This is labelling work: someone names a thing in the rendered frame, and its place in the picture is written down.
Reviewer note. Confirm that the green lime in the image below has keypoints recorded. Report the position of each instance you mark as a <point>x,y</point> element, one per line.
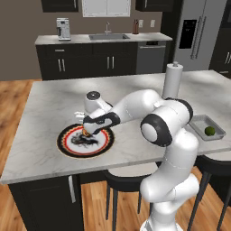
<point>210,131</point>

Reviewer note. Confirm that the black tall cupboard run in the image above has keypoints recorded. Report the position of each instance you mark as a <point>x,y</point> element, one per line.
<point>222,45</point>

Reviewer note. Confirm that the black island cupboard door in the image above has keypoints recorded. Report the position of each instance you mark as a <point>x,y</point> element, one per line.
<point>42,204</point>

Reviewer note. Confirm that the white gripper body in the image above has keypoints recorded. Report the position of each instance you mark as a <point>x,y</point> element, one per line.
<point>79,115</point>

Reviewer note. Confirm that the brown knife block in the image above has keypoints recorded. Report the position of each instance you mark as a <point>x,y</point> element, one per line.
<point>135,27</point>

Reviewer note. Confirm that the white coffee machine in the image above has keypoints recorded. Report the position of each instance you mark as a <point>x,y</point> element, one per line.
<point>63,28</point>

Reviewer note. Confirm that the black lower cupboard run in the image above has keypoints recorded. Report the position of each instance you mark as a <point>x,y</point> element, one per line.
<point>87,61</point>

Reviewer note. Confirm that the white paper towel roll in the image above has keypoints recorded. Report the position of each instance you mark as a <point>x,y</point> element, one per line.
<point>173,79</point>

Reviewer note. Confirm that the grey fridge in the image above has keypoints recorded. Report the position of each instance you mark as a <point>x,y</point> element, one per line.
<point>207,33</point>

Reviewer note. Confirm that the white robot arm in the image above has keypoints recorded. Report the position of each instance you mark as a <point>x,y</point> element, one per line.
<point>168,141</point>

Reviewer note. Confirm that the steel sink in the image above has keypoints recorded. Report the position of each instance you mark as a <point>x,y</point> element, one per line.
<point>109,36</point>

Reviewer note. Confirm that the orange vegetable piece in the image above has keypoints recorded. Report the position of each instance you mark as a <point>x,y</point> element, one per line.
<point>85,132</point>

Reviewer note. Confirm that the silver tap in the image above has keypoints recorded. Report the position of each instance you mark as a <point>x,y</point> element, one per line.
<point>107,27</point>

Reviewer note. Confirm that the black stool with pale seat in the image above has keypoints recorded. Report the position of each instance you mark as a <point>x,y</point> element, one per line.
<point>126,180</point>
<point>215,167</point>

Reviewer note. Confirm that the white window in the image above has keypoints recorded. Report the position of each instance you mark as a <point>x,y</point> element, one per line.
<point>106,7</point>

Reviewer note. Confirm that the grey dishwasher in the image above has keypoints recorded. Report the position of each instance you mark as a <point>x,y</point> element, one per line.
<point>151,58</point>

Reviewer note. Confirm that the grey tupperware container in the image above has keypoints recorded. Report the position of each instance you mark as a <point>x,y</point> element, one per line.
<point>198,123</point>

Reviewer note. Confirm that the white wall socket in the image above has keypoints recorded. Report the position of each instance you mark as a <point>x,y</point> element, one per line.
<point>152,23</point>
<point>140,23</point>

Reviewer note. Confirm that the black wall cupboard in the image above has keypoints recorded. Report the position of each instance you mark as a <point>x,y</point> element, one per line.
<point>155,4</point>
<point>59,5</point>

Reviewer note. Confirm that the round patterned large plate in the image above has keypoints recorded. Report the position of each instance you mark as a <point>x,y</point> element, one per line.
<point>64,141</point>

